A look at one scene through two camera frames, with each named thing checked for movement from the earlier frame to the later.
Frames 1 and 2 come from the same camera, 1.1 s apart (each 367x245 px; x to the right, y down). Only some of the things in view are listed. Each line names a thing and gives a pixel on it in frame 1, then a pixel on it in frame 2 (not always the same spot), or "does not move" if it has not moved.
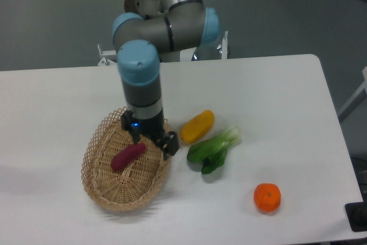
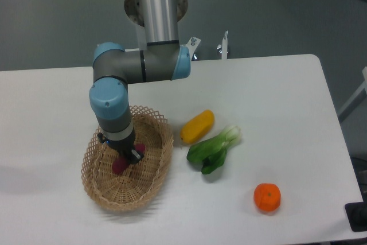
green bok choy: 211,154 does not move
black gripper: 153,127 -> 123,147
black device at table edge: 356,214 does not move
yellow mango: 197,127 does not move
